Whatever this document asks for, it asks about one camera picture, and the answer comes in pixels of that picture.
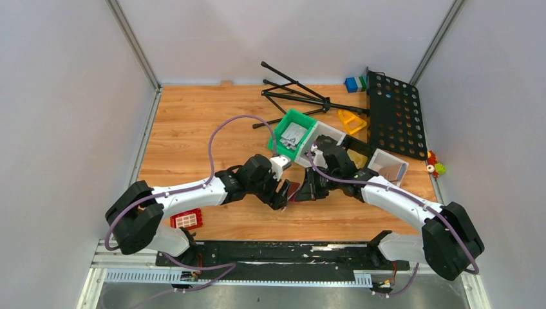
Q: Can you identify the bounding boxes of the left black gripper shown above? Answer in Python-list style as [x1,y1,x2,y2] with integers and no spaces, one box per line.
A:
[248,169,292,211]

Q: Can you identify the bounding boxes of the white bin at end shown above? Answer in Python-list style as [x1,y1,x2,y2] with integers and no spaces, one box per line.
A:
[368,149,409,187]

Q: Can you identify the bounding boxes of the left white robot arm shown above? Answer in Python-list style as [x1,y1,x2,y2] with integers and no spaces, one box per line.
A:
[105,154,292,266]

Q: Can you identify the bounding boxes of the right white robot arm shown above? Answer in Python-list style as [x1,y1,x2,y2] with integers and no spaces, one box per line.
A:
[304,136,485,281]

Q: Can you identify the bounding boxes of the black parts in bin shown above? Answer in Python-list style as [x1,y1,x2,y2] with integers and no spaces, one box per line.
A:
[314,135,338,151]

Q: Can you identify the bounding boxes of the white bin with black parts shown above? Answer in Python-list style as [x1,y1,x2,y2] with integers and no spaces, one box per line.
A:
[294,121,346,168]

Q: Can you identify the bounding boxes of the green toy block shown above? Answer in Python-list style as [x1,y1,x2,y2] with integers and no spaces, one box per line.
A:
[359,75,368,92]

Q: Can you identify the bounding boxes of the red leather card holder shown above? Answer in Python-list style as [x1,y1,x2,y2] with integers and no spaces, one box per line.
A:
[287,182,301,201]

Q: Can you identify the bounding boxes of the black folding tripod stand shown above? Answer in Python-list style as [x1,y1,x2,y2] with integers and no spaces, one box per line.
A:
[260,61,371,119]

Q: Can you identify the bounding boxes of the red building brick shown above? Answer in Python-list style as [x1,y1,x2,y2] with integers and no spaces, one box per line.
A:
[170,208,203,230]

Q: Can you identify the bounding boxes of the blue toy block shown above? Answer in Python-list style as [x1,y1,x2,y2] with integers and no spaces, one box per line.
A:
[344,77,362,93]

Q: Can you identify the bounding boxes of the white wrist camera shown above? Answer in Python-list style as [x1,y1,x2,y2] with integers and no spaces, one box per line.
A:
[269,154,292,181]
[307,142,328,169]

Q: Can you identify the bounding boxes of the colourful small toy pile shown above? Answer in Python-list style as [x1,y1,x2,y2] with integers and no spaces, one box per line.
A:
[426,151,446,178]

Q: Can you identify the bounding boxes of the brown leather card pouch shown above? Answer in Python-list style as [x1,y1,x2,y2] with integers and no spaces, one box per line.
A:
[379,164,407,183]

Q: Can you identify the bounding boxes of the green plastic bin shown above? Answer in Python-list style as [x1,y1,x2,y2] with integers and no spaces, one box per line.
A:
[267,109,317,161]

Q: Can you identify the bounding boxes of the black perforated metal panel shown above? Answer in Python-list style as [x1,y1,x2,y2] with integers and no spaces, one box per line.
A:
[366,71,428,161]

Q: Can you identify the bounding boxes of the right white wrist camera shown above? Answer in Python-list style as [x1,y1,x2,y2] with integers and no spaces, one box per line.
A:
[307,142,328,169]

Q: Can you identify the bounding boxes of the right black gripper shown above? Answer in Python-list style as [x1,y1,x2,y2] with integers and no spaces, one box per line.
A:
[295,167,341,202]

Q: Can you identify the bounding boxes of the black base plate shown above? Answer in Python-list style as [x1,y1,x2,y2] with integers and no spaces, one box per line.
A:
[178,240,410,283]

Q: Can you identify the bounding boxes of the grey metal parts in bin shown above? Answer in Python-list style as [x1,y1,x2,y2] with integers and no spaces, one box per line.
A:
[280,122,307,150]

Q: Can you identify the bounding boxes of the black plastic bin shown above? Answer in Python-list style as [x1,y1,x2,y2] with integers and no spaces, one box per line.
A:
[337,135,377,169]

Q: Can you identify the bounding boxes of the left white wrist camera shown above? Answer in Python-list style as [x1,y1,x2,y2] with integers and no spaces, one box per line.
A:
[269,154,292,181]

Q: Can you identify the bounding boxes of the yellow plastic triangle piece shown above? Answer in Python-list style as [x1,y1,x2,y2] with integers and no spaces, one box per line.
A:
[337,110,368,135]

